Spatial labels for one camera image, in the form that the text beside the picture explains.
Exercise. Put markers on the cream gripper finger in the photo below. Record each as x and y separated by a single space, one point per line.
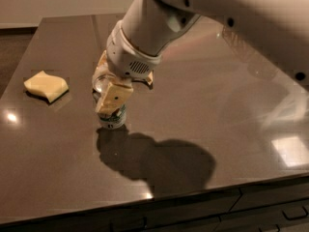
112 96
100 84

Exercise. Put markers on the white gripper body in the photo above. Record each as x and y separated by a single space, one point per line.
126 61

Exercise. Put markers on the green white 7up can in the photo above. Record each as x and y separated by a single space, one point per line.
115 120

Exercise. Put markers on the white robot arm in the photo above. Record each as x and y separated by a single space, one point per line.
278 29

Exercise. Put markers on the yellow sponge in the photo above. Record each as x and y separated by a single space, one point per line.
46 86

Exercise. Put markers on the brown chip bag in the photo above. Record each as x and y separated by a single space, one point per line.
146 78

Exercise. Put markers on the black drawer handle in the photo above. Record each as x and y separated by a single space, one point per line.
295 213

